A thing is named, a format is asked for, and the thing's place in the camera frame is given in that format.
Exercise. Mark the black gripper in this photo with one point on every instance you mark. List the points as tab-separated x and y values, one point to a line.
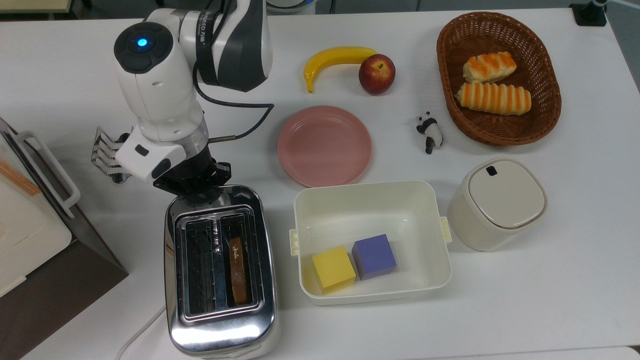
192	175

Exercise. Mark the cream chrome two-slot toaster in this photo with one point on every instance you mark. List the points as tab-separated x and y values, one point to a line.
220	330

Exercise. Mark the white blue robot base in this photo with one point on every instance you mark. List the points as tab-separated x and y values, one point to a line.
290	5

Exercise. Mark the white grey Franka robot arm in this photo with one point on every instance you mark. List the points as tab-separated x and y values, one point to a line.
160	90

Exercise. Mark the silver metal toast rack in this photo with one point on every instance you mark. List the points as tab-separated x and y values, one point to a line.
107	155

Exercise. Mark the toasted bread slice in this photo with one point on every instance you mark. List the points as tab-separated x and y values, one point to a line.
239	272

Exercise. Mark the pink plate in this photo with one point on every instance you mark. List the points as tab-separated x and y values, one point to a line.
324	146

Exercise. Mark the yellow cube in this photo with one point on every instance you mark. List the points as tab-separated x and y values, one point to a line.
332	267

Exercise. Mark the cream toy cabinet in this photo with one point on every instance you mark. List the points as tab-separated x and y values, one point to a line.
25	230

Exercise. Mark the cream plastic storage box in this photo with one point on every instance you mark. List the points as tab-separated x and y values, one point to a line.
370	210

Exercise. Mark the yellow banana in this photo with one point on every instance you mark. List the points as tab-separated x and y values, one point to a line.
335	57

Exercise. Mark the purple cube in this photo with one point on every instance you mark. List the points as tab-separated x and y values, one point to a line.
374	256

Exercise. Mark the red apple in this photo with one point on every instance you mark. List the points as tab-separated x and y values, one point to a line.
376	74

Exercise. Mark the panda figurine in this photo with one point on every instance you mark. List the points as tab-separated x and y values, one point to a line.
430	131

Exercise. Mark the brown wicker basket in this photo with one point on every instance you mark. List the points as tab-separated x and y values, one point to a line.
450	75

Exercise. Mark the cream lidded mini bin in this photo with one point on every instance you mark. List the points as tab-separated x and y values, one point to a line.
500	200

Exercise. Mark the long striped bread roll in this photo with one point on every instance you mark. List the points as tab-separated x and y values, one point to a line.
492	98

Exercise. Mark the short striped bread roll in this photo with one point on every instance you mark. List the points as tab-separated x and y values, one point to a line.
490	66

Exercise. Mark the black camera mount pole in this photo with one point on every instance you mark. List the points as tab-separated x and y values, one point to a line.
590	12

